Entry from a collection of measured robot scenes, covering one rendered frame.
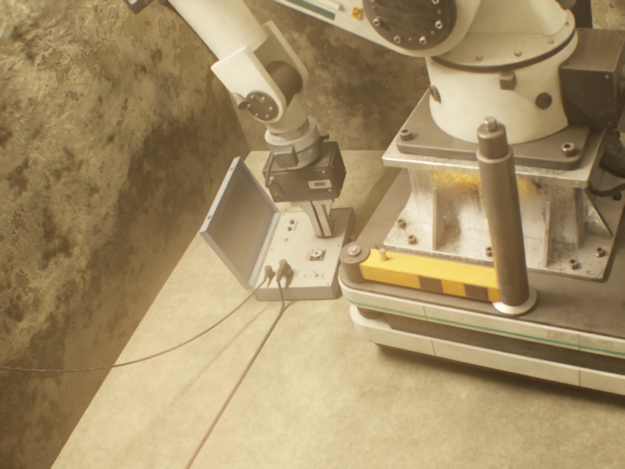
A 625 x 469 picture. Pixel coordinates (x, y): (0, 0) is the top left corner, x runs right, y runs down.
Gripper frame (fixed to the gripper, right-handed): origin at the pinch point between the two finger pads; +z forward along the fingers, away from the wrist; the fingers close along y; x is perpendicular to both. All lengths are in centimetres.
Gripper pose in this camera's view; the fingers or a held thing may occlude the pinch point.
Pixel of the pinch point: (322, 223)
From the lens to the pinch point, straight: 255.3
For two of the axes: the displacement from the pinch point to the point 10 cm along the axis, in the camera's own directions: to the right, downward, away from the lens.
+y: 9.4, -0.5, -3.4
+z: 2.7, 7.3, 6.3
